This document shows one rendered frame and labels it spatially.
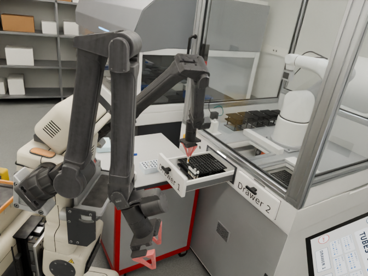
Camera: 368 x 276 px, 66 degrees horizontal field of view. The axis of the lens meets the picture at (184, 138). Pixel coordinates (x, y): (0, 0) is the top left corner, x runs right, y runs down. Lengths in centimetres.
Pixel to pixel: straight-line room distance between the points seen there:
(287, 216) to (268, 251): 26
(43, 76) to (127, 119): 487
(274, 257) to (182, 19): 164
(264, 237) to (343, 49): 95
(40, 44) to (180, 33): 354
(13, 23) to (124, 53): 441
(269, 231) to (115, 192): 95
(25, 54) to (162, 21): 317
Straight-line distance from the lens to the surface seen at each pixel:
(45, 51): 544
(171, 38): 219
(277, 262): 158
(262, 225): 157
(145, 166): 173
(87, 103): 70
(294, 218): 141
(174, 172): 148
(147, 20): 209
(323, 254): 111
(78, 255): 122
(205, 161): 166
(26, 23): 498
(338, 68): 118
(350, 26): 118
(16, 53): 498
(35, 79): 554
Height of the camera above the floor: 169
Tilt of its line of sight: 25 degrees down
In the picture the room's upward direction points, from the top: 7 degrees clockwise
